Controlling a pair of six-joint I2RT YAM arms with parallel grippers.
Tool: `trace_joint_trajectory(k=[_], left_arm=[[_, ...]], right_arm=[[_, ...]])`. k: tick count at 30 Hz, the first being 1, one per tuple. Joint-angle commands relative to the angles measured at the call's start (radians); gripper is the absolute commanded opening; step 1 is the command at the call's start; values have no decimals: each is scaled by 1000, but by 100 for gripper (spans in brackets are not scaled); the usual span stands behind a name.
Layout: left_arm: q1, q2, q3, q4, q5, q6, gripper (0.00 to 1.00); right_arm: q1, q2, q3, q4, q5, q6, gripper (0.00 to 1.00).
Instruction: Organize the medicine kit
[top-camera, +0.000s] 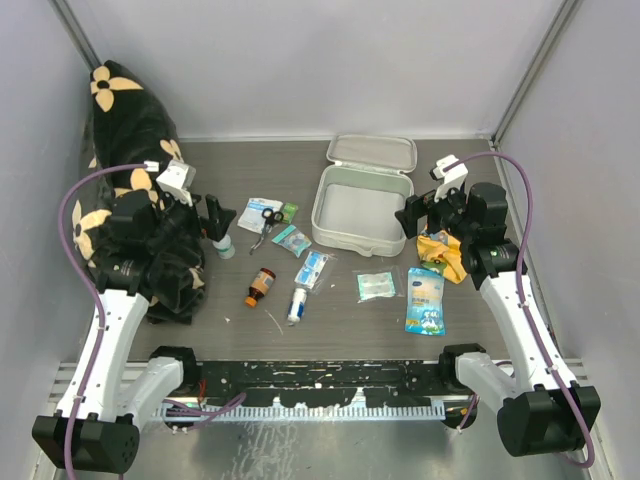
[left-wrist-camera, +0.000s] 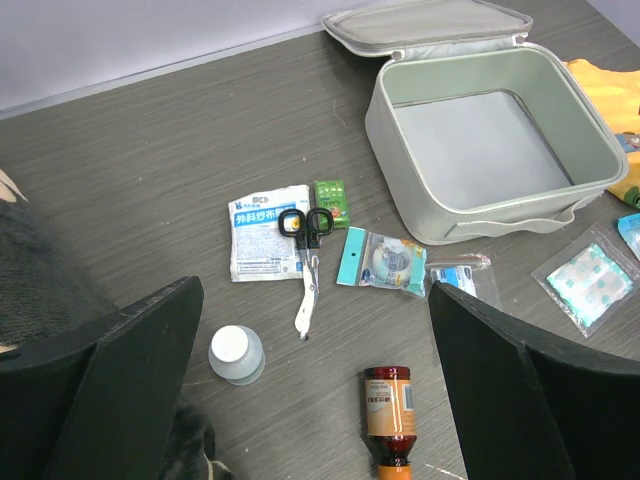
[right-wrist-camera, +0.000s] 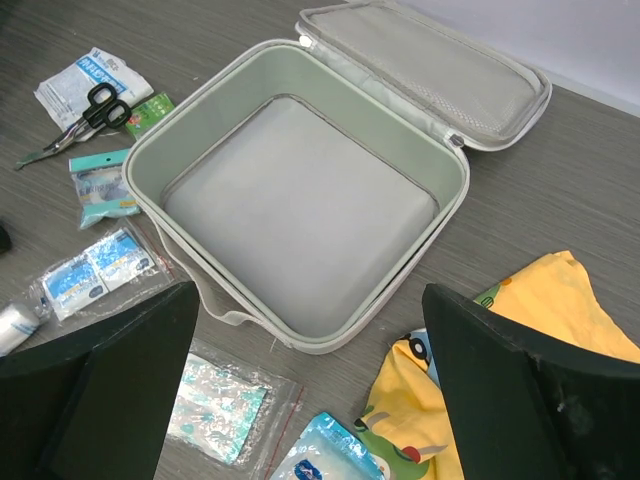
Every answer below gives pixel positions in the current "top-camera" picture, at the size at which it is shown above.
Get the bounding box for black handled scissors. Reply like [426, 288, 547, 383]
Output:
[249, 208, 284, 255]

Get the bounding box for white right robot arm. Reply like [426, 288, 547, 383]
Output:
[395, 183, 601, 468]

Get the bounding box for green plasters plastic bag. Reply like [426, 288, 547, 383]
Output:
[353, 265, 404, 303]

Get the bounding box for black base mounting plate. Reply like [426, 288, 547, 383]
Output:
[171, 360, 471, 408]

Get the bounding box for white gauze packet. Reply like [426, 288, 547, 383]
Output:
[237, 198, 283, 234]

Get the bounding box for medical tape roll packet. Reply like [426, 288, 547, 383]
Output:
[272, 225, 312, 258]

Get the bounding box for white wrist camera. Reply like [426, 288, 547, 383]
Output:
[430, 155, 468, 202]
[155, 160, 196, 207]

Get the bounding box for brown medicine bottle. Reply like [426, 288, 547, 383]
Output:
[244, 268, 276, 308]

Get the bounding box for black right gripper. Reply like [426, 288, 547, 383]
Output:
[396, 180, 476, 243]

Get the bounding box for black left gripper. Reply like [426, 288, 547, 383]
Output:
[146, 189, 235, 253]

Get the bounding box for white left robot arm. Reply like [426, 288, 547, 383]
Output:
[32, 190, 236, 478]

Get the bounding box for white bottle green label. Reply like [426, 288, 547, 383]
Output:
[212, 234, 235, 260]

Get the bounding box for blue cooling patch pouch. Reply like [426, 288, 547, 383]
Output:
[405, 268, 446, 336]

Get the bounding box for grey medicine kit case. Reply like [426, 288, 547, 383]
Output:
[311, 134, 417, 257]

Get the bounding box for yellow cartoon cloth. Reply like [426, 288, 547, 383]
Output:
[416, 227, 467, 284]

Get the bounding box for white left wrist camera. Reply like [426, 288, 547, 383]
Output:
[155, 160, 196, 207]

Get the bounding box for white slotted cable duct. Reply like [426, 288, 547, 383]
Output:
[149, 401, 446, 421]

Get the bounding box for small green box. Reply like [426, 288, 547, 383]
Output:
[280, 202, 299, 224]

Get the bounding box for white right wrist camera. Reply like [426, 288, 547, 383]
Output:
[430, 155, 468, 202]

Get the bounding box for black floral plush blanket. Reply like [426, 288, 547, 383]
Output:
[71, 60, 206, 325]

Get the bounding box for alcohol pads plastic bag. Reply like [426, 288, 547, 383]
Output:
[294, 250, 337, 294]

